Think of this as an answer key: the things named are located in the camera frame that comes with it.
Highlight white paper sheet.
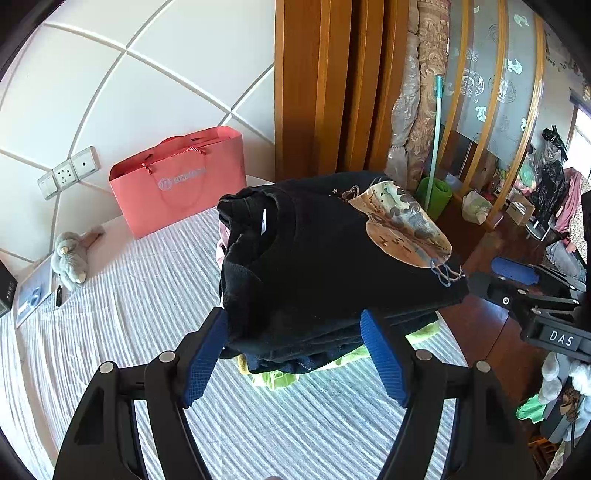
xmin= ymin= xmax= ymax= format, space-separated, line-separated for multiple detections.
xmin=15 ymin=256 xmax=54 ymax=328

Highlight pink folded garment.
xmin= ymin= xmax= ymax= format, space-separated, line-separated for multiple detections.
xmin=215 ymin=222 xmax=230 ymax=267

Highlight blue scissors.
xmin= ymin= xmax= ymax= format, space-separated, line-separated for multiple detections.
xmin=26 ymin=286 xmax=43 ymax=308

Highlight dark green gift bag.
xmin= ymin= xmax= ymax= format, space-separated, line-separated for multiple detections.
xmin=0 ymin=262 xmax=18 ymax=316

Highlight red paper bag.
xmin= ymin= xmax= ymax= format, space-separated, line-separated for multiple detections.
xmin=108 ymin=126 xmax=246 ymax=239

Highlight striped bed sheet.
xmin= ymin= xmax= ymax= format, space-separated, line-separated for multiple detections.
xmin=0 ymin=174 xmax=470 ymax=480

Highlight olive yellow folded garment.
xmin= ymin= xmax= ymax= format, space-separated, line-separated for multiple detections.
xmin=236 ymin=311 xmax=443 ymax=391

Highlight grey plush toy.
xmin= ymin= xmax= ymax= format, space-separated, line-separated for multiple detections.
xmin=51 ymin=226 xmax=105 ymax=292

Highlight black t-shirt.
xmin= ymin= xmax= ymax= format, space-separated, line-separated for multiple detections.
xmin=217 ymin=171 xmax=468 ymax=362

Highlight navy folded garment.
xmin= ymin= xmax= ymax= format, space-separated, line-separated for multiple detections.
xmin=242 ymin=346 xmax=370 ymax=375

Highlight teal broom handle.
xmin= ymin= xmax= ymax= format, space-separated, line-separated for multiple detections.
xmin=425 ymin=75 xmax=444 ymax=212

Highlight green bucket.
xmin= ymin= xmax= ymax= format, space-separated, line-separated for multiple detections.
xmin=415 ymin=177 xmax=453 ymax=221

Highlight wall switch socket panel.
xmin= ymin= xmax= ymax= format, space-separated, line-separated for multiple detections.
xmin=37 ymin=146 xmax=100 ymax=200

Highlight black marker pen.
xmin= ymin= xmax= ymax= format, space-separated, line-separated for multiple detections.
xmin=55 ymin=285 xmax=63 ymax=308

